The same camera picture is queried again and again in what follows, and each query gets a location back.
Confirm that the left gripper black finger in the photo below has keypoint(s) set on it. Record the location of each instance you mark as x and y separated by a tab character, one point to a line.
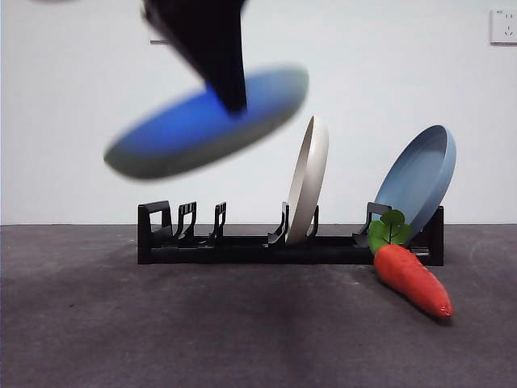
161	20
218	48

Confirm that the pale green round plate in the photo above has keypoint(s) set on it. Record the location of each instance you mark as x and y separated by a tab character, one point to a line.
161	149

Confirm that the orange carrot with green leaves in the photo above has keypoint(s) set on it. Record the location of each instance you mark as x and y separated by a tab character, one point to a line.
408	279

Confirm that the cream round plate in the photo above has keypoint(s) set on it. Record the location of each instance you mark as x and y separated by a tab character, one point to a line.
309	182

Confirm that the black plate rack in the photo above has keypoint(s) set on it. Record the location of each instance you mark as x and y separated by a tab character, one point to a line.
242	254

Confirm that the blue round plate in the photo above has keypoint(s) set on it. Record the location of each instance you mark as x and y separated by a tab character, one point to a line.
416	174

